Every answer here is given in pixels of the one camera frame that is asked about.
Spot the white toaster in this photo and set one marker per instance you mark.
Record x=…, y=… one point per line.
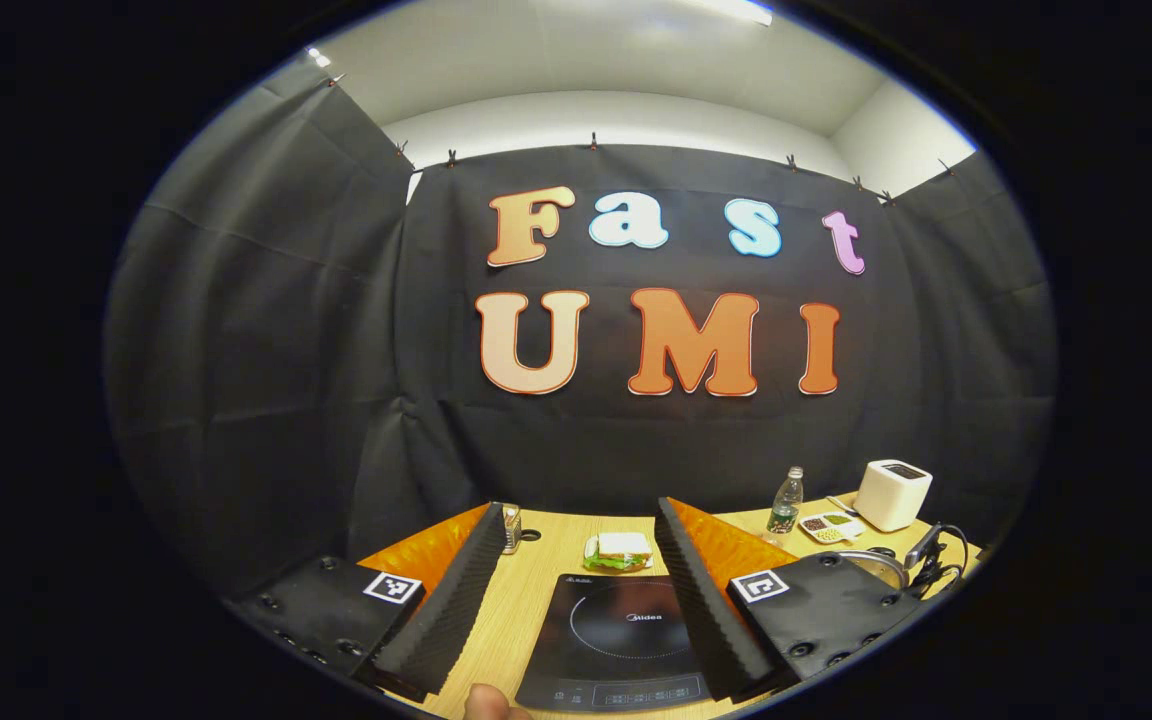
x=893, y=497

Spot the white divided tray with beans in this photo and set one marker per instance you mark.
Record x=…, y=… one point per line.
x=829, y=527

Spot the row of black cloth clips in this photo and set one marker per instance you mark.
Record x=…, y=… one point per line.
x=593, y=141

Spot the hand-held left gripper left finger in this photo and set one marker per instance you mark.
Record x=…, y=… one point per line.
x=456, y=610

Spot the sandwich with lettuce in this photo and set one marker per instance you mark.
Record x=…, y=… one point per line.
x=621, y=548

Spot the clear plastic water bottle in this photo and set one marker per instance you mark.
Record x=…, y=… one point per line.
x=785, y=505

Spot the ceiling light panel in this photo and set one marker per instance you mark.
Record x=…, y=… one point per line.
x=318, y=57

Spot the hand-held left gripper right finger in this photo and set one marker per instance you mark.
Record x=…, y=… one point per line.
x=706, y=610

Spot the black induction cooktop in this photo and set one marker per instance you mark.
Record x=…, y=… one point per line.
x=606, y=640

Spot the metal mesh utensil holder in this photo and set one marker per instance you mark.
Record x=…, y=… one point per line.
x=511, y=530

